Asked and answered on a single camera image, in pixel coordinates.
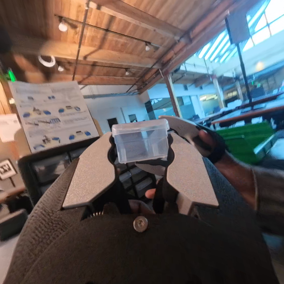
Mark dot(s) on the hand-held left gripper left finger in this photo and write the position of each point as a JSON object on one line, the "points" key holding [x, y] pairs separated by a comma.
{"points": [[93, 168]]}

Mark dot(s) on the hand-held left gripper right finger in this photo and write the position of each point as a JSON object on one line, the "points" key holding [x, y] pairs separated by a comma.
{"points": [[190, 175]]}

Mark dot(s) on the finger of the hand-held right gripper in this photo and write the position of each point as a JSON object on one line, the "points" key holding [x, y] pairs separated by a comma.
{"points": [[153, 165], [179, 128]]}

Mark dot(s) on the clear plastic drawer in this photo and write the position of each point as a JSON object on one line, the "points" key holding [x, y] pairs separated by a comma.
{"points": [[140, 142]]}

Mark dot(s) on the black drawer cabinet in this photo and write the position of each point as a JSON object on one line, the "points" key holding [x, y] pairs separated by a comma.
{"points": [[51, 164]]}

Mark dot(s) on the person's right forearm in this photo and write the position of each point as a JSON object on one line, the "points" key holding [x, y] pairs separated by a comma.
{"points": [[269, 199]]}

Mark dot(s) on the person's right hand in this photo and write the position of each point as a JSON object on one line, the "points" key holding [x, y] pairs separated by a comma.
{"points": [[233, 177]]}

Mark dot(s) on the green turf mat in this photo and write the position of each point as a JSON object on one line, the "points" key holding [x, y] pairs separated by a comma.
{"points": [[241, 142]]}

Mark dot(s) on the long wooden table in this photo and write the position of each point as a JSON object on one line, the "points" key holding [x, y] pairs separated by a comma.
{"points": [[248, 114]]}

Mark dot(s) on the printed instruction poster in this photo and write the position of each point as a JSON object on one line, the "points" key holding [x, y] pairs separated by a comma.
{"points": [[53, 113]]}

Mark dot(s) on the black and white marker sign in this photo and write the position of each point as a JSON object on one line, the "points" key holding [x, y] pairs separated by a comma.
{"points": [[4, 168]]}

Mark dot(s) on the white paper sheet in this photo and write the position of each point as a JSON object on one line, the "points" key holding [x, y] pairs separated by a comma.
{"points": [[8, 127]]}

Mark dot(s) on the black box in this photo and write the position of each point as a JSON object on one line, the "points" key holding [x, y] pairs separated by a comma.
{"points": [[12, 224]]}

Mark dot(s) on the hanging dark panel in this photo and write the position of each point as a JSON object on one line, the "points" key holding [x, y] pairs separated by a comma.
{"points": [[238, 24]]}

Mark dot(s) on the green exit sign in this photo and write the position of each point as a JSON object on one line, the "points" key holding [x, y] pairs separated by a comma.
{"points": [[11, 75]]}

